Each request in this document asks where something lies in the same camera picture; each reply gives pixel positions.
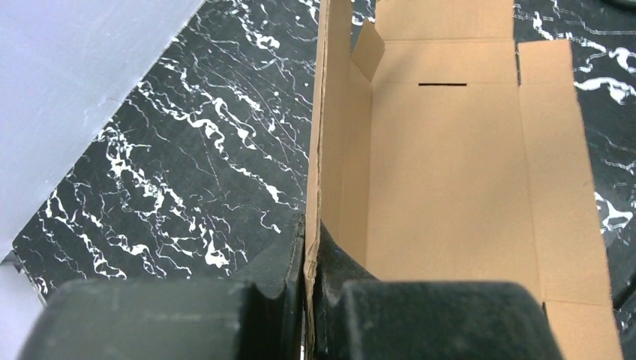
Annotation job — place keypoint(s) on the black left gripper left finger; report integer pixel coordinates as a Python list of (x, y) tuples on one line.
[(255, 313)]

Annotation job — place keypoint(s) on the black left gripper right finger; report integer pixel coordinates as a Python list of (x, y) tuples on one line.
[(357, 316)]

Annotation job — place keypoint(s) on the brown cardboard box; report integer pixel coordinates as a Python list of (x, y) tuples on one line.
[(441, 150)]

